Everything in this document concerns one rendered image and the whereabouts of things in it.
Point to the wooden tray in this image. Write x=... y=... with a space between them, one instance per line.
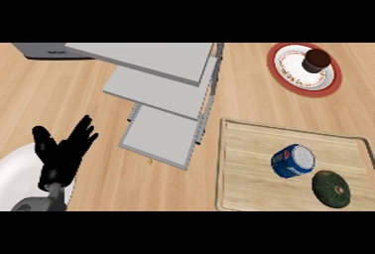
x=248 y=165

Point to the blue can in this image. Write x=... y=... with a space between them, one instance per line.
x=291 y=161

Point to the dark green avocado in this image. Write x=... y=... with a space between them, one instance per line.
x=330 y=189

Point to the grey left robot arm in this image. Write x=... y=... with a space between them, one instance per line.
x=34 y=195

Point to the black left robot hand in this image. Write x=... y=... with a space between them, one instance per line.
x=62 y=155

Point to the chocolate cupcake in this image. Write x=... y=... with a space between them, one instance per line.
x=316 y=61

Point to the grey flat appliance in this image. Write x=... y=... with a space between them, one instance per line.
x=46 y=51

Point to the grey tiered shelf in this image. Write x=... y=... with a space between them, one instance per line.
x=162 y=99

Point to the red rimmed white plate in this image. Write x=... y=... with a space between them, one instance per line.
x=292 y=74

